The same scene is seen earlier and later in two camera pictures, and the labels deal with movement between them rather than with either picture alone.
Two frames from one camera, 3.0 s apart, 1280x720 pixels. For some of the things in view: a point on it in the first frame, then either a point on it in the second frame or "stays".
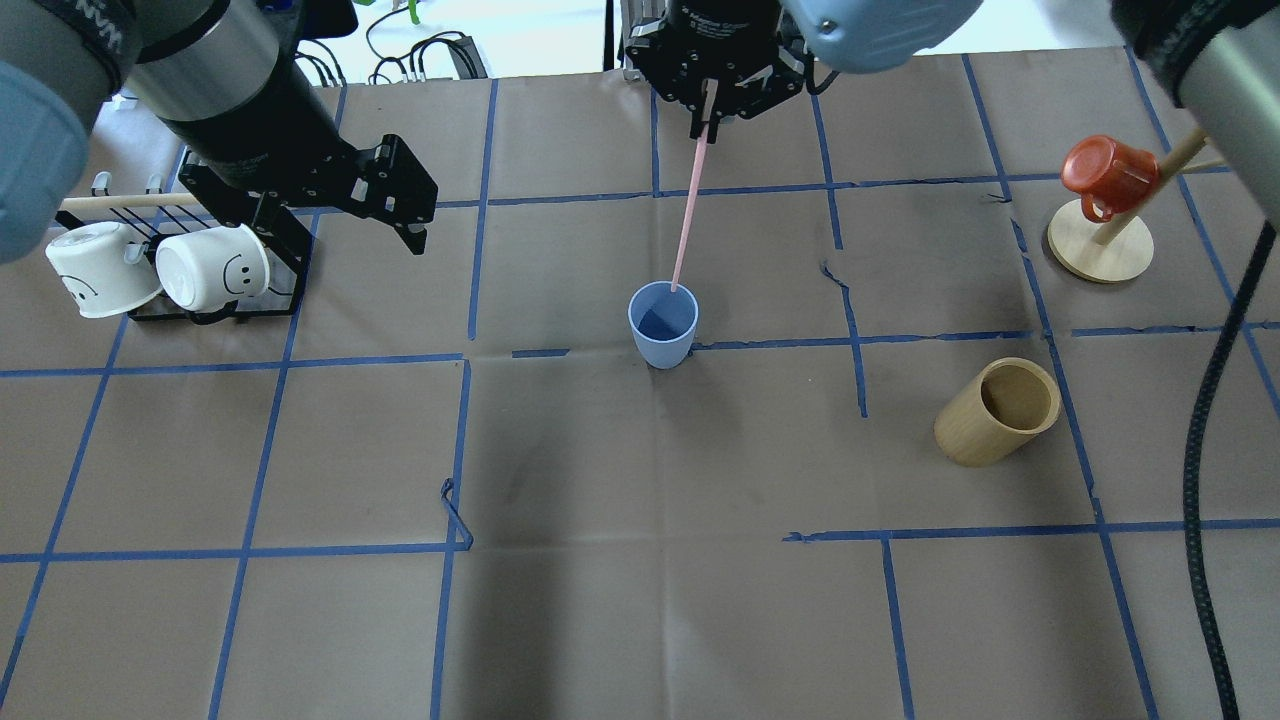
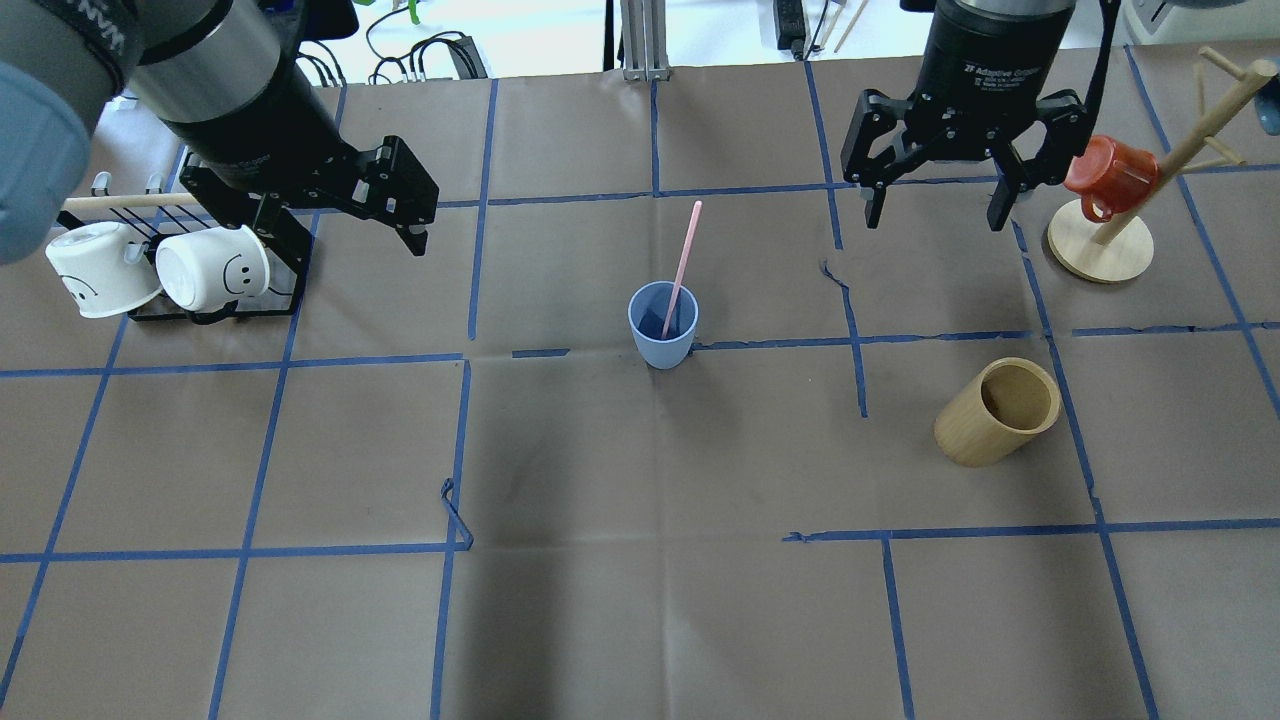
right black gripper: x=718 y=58 -> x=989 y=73
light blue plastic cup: x=663 y=322 stays
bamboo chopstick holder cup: x=997 y=412 stays
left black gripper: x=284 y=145 stays
